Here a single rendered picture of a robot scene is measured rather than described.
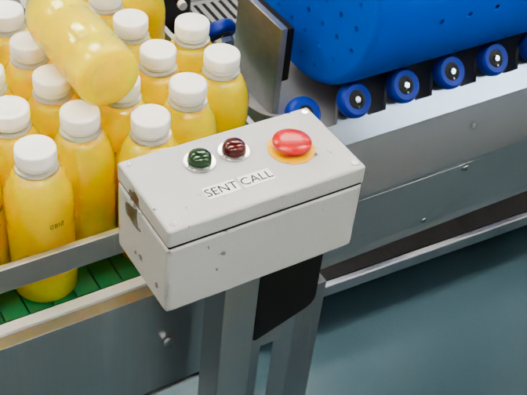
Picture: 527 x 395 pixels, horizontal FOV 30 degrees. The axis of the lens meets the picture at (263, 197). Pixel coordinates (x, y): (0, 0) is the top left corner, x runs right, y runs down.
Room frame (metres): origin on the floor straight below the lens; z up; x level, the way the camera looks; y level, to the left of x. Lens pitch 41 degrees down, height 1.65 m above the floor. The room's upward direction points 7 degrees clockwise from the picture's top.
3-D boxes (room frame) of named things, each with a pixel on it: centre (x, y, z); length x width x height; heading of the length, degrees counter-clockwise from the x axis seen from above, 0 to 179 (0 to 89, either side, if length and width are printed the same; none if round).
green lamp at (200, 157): (0.67, 0.06, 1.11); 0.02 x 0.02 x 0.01
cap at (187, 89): (0.82, 0.09, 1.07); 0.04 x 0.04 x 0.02
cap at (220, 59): (0.88, 0.06, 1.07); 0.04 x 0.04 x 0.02
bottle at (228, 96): (0.88, 0.06, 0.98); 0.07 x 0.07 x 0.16
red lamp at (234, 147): (0.69, 0.03, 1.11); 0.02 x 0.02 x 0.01
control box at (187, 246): (0.68, 0.02, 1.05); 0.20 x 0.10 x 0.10; 125
